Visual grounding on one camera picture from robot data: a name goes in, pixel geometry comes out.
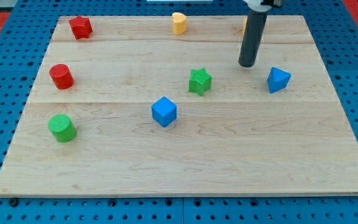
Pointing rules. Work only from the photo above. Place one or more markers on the green star block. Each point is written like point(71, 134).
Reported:
point(199, 81)

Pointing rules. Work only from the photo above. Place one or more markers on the red star block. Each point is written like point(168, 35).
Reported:
point(81, 27)

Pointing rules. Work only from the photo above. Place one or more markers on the blue cube block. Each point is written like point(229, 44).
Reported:
point(164, 111)

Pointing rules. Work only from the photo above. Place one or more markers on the wooden board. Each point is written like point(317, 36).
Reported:
point(237, 140)

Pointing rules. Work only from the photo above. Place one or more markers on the yellow heart block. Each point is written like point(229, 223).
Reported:
point(179, 23)

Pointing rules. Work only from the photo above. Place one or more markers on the blue triangular prism block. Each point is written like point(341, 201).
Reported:
point(277, 79)

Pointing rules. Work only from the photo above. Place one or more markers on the yellow block behind rod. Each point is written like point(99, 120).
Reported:
point(244, 26)

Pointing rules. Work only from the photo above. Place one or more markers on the green cylinder block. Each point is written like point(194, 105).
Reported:
point(62, 128)

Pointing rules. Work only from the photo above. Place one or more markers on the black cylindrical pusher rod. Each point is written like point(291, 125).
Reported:
point(252, 36)

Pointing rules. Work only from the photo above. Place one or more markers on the red cylinder block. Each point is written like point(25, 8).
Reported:
point(61, 76)

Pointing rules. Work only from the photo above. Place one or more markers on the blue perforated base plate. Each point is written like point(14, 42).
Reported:
point(24, 39)

